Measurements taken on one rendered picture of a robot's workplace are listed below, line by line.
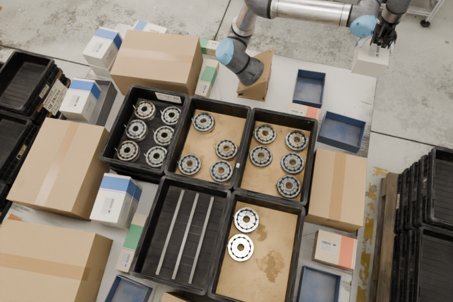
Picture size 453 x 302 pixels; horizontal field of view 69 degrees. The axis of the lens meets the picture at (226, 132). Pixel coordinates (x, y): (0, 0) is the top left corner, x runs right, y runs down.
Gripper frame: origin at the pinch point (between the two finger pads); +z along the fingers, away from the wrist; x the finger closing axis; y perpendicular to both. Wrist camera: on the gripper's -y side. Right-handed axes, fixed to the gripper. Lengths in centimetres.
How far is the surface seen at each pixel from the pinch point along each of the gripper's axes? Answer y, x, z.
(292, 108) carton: 18.1, -26.3, 33.2
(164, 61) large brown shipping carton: 15, -94, 21
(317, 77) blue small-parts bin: -7.9, -17.1, 38.9
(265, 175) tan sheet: 58, -31, 27
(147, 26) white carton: -14, -119, 32
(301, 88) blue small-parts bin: 0.1, -23.8, 40.4
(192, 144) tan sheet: 52, -67, 28
